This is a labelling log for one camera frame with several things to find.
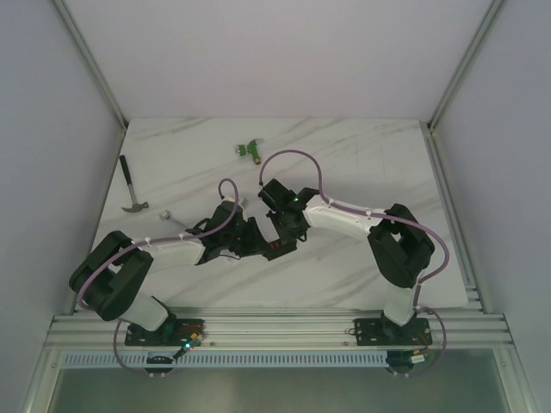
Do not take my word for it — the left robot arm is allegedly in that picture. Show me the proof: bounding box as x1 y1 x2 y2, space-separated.
69 200 273 346

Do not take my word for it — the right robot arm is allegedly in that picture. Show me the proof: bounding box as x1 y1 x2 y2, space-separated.
258 179 435 343

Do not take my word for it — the silver open-end wrench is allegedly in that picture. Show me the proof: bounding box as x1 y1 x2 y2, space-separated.
158 210 188 229

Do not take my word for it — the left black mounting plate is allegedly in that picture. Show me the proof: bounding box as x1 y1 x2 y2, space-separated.
124 318 204 347

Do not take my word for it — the black mounting plate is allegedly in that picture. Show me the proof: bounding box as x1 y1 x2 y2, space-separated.
352 315 433 347
124 318 204 347

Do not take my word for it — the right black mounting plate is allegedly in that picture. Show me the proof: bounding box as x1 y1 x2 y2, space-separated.
352 315 433 347

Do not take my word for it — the claw hammer black handle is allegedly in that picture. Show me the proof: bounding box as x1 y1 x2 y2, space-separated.
119 155 149 213

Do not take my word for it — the right aluminium frame post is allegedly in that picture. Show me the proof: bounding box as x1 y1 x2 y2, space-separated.
426 0 505 130

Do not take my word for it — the aluminium frame post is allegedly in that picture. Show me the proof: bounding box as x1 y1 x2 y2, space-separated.
51 0 129 132
426 0 505 130

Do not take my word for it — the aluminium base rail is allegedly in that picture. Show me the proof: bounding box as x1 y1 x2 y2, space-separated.
44 308 513 349

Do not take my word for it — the white slotted cable duct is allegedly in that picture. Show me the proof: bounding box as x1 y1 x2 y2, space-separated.
59 348 492 370

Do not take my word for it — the left aluminium frame post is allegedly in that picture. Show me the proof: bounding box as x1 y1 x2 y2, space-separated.
51 0 129 132

